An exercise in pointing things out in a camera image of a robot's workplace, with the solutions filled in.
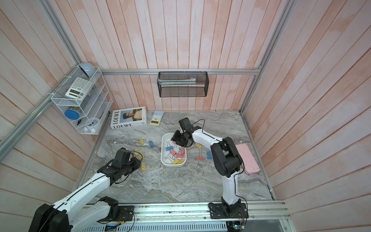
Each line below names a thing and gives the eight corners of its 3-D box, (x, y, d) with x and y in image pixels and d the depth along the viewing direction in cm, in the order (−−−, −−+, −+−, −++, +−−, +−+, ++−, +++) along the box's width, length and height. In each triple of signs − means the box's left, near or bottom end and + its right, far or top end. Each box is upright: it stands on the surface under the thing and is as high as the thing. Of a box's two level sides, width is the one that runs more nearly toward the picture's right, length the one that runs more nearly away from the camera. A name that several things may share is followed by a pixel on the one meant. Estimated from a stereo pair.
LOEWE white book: (112, 129, 111) (110, 126, 107) (114, 113, 122) (112, 110, 118) (147, 124, 114) (146, 120, 111) (146, 109, 125) (145, 105, 122)
